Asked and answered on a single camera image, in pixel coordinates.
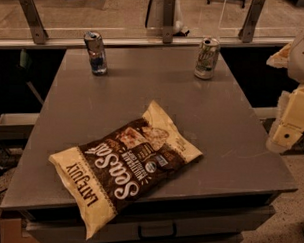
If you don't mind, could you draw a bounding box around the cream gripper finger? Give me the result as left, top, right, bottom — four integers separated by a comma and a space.
266, 85, 304, 153
266, 43, 292, 69

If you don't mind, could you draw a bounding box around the white green 7up can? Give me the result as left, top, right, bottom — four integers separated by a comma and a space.
194, 37, 221, 79

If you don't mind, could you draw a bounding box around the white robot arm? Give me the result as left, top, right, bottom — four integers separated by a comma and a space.
266, 28, 304, 153

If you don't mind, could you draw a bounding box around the blue silver energy drink can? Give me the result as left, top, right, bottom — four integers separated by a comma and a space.
84, 31, 107, 76

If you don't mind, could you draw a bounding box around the brown sea salt chip bag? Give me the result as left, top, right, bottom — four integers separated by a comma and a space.
49, 101, 202, 238

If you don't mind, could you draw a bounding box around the right metal rail bracket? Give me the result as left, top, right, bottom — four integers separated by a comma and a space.
238, 0, 265, 43

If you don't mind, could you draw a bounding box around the metal rail bracket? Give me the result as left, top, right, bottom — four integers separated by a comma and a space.
238, 0, 265, 43
18, 0, 48, 45
162, 0, 175, 44

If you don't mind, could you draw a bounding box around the middle metal rail bracket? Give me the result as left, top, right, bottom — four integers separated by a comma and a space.
162, 0, 175, 44

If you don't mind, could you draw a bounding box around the grey drawer with handle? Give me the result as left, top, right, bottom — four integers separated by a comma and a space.
26, 206, 275, 243

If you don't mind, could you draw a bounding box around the left metal rail bracket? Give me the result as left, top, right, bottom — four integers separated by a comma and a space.
18, 0, 48, 45

